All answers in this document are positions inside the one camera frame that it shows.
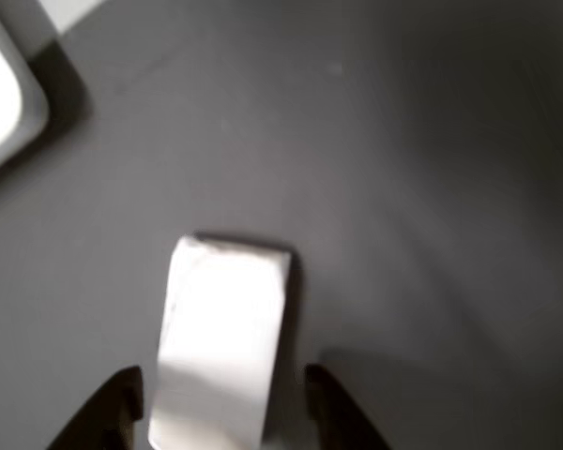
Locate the white plate with round knobs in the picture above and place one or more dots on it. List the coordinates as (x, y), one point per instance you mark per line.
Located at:
(0, 103)

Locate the white block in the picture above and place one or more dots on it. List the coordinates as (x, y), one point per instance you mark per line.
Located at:
(220, 337)

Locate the grey table mat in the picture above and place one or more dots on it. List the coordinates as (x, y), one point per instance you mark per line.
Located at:
(380, 187)

